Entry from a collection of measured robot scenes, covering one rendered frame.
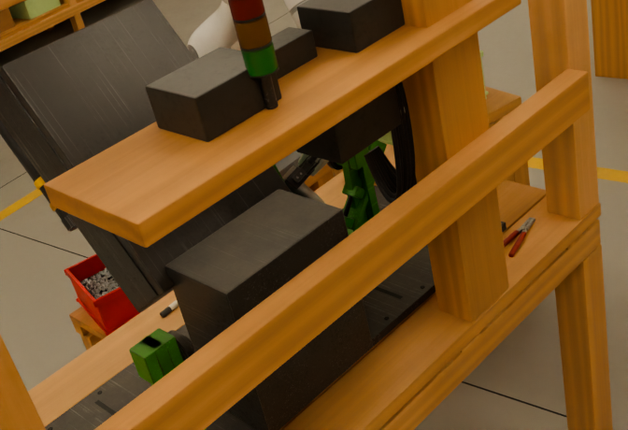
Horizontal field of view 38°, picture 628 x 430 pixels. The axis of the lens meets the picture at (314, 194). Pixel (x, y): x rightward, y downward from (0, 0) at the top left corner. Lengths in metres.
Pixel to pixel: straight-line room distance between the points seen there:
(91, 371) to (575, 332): 1.21
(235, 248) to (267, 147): 0.39
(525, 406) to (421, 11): 1.70
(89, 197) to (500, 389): 2.02
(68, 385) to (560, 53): 1.28
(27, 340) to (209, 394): 2.66
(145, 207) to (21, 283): 3.18
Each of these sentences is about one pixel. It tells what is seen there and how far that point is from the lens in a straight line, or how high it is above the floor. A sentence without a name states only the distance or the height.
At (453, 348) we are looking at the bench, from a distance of 1.92.
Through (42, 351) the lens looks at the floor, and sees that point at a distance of 3.89.
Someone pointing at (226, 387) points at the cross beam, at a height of 1.22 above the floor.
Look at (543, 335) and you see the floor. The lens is 3.28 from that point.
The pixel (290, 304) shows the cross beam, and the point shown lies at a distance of 1.44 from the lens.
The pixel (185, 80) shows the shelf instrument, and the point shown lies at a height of 1.61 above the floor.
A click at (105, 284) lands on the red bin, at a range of 2.42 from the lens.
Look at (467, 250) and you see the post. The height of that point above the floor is 1.06.
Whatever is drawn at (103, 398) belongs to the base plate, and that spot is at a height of 0.90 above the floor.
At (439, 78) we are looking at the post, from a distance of 1.67.
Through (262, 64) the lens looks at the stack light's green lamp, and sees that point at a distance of 1.39.
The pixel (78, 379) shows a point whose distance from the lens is 2.09.
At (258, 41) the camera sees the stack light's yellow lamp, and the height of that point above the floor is 1.66.
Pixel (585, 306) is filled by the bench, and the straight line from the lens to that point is 2.39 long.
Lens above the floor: 2.11
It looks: 29 degrees down
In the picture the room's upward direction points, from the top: 13 degrees counter-clockwise
